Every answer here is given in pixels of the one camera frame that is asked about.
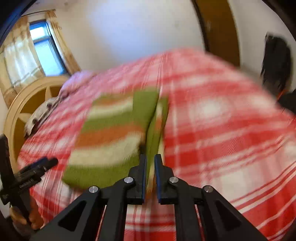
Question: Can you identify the green striped knit sweater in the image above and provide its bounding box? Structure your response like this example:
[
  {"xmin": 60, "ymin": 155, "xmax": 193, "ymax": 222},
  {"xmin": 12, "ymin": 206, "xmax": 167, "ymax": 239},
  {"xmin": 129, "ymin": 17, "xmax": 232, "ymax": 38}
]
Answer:
[{"xmin": 62, "ymin": 89, "xmax": 169, "ymax": 193}]

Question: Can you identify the red plaid bed cover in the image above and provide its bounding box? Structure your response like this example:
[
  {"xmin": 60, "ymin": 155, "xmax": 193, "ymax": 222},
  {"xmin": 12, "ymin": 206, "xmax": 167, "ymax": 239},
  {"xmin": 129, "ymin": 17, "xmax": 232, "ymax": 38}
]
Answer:
[{"xmin": 18, "ymin": 49, "xmax": 295, "ymax": 240}]

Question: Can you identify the left beige curtain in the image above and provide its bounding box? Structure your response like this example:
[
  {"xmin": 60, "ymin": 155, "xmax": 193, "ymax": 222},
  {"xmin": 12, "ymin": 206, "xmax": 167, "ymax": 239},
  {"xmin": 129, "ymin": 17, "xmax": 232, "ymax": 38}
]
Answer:
[{"xmin": 1, "ymin": 16, "xmax": 45, "ymax": 107}]

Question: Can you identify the brown wooden door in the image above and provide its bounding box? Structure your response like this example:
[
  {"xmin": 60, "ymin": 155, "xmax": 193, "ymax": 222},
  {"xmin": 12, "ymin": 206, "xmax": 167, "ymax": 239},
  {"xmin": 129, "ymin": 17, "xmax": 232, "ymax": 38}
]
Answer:
[{"xmin": 192, "ymin": 0, "xmax": 240, "ymax": 67}]

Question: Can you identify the cream wooden headboard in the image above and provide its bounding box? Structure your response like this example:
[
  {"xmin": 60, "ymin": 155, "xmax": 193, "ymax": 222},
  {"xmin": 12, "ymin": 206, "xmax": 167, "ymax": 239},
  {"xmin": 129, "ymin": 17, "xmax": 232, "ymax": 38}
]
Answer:
[{"xmin": 4, "ymin": 75, "xmax": 69, "ymax": 173}]

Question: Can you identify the pink pillow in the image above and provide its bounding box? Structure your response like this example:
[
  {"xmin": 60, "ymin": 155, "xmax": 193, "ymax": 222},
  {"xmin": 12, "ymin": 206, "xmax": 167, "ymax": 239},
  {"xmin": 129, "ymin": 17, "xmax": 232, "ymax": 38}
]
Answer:
[{"xmin": 59, "ymin": 70, "xmax": 97, "ymax": 95}]

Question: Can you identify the right beige curtain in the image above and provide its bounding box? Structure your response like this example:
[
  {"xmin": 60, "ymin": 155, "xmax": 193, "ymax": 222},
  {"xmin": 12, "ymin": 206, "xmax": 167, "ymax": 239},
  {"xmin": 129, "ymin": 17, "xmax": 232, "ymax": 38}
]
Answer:
[{"xmin": 45, "ymin": 9, "xmax": 81, "ymax": 75}]

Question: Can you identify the black bag on floor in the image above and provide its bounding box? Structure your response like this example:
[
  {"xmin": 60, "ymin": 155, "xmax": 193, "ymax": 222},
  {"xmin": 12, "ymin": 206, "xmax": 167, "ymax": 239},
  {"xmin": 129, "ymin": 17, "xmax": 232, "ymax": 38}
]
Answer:
[{"xmin": 278, "ymin": 90, "xmax": 296, "ymax": 114}]

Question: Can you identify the beige curtain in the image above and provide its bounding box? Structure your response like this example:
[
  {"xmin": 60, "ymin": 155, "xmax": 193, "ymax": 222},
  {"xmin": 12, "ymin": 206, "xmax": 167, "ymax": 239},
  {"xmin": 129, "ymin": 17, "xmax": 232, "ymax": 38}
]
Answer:
[
  {"xmin": 1, "ymin": 16, "xmax": 45, "ymax": 107},
  {"xmin": 45, "ymin": 9, "xmax": 81, "ymax": 75}
]

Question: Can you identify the window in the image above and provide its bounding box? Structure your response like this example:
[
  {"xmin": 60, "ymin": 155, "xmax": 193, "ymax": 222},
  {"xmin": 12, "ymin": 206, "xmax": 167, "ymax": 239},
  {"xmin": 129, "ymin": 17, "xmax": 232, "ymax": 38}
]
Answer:
[{"xmin": 30, "ymin": 20, "xmax": 68, "ymax": 76}]

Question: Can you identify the grey patterned pillow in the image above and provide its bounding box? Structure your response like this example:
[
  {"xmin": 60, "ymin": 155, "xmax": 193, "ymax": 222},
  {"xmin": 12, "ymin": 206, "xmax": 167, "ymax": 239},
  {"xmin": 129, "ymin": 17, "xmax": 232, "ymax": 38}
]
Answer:
[{"xmin": 24, "ymin": 94, "xmax": 67, "ymax": 138}]

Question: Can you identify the left hand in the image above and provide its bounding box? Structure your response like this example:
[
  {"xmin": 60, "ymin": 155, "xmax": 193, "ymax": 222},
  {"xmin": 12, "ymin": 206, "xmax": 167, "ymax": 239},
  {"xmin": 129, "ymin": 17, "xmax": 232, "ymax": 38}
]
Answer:
[{"xmin": 10, "ymin": 197, "xmax": 44, "ymax": 230}]

